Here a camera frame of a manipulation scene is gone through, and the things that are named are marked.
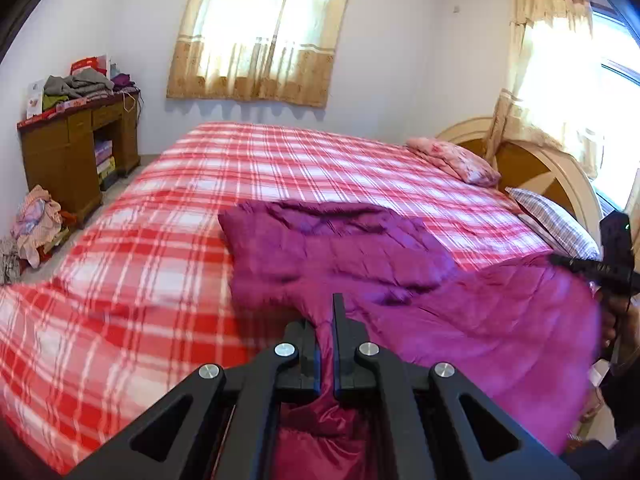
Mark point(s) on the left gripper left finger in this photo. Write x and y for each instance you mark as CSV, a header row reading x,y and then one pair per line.
x,y
218,422

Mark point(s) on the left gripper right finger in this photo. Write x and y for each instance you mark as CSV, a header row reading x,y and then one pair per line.
x,y
431,422

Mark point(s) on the magenta puffer jacket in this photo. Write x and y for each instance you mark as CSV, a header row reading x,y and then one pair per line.
x,y
522,330

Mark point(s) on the pink clothes pile on floor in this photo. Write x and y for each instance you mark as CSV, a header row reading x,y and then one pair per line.
x,y
40,226

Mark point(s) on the purple folded clothes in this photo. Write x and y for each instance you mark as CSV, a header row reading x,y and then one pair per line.
x,y
123,82

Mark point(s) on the grey folded clothes pile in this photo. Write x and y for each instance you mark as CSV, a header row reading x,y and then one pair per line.
x,y
78,85

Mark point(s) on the person's right hand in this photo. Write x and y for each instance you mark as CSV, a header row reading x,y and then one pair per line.
x,y
619,330

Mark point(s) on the striped pillow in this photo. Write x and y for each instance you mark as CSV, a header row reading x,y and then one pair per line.
x,y
553,220

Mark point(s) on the wooden bed headboard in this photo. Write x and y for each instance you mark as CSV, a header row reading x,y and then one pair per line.
x,y
554,175

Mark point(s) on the red plaid bed sheet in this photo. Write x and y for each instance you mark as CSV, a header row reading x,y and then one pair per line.
x,y
142,297

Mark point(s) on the folded pink floral quilt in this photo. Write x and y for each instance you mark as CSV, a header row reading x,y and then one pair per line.
x,y
456,161

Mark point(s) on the beige side curtain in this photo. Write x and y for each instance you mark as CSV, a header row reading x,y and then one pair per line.
x,y
552,65

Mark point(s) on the boxes inside desk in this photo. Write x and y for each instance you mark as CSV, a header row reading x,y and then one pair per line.
x,y
105,164

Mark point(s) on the brown wooden desk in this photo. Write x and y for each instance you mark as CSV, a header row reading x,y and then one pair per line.
x,y
58,149

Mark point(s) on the white card on desk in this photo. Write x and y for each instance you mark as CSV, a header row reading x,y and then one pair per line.
x,y
34,100

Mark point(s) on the red box on desk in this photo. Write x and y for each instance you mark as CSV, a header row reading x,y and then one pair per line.
x,y
100,63

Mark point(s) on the beige window curtain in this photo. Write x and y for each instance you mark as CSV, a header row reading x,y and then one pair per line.
x,y
256,50

